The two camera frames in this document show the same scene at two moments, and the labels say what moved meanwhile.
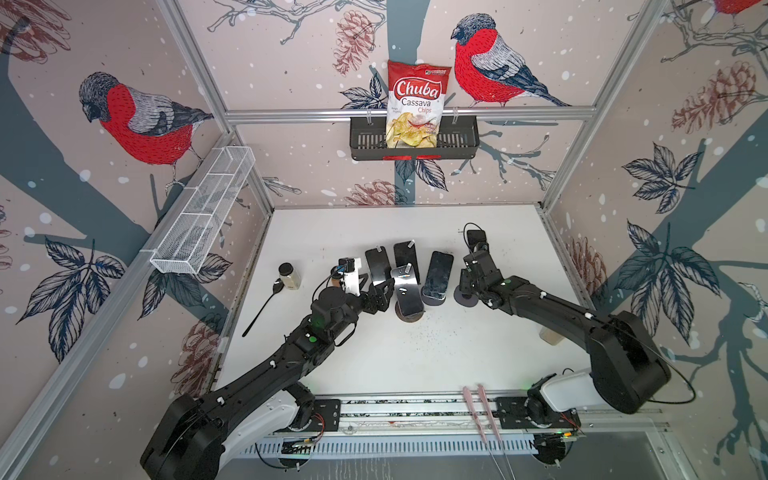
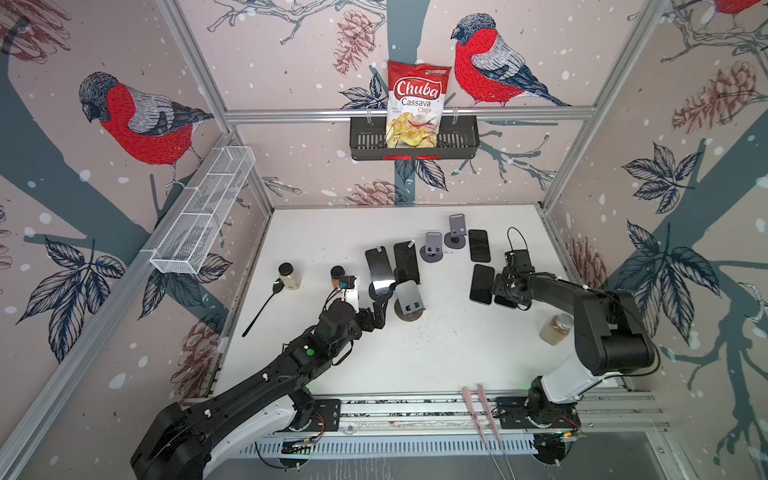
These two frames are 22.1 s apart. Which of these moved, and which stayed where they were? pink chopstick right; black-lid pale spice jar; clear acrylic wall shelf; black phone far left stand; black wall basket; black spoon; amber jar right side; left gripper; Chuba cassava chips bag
Moved: left gripper
Stayed: clear acrylic wall shelf; black wall basket; Chuba cassava chips bag; black phone far left stand; black spoon; amber jar right side; pink chopstick right; black-lid pale spice jar
